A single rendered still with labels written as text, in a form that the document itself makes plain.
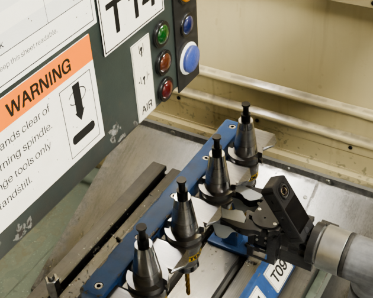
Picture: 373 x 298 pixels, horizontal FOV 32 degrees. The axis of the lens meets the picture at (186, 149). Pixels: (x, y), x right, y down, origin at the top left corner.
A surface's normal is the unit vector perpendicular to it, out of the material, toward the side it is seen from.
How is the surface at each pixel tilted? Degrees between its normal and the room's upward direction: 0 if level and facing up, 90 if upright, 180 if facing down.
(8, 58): 90
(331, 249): 43
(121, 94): 90
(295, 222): 58
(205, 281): 0
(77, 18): 90
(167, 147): 24
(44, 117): 90
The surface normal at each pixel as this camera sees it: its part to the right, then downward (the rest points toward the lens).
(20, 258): -0.04, -0.78
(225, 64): -0.50, 0.56
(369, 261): -0.35, -0.23
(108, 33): 0.87, 0.28
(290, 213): 0.69, -0.16
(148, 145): -0.25, -0.48
